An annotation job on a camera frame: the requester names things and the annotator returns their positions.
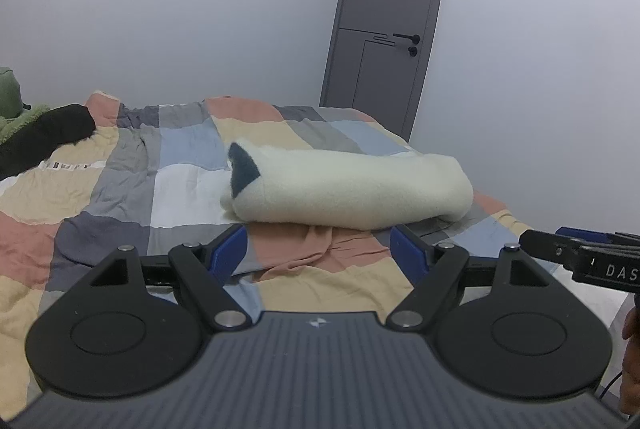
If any grey bedroom door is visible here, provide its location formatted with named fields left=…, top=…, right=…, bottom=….
left=320, top=0, right=440, bottom=138

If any right hand of person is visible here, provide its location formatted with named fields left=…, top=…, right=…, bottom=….
left=620, top=307, right=640, bottom=415

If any black fleece garment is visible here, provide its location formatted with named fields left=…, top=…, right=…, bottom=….
left=1, top=104, right=96, bottom=180

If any green fleece garment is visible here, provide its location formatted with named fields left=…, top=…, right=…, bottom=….
left=0, top=67, right=50, bottom=144

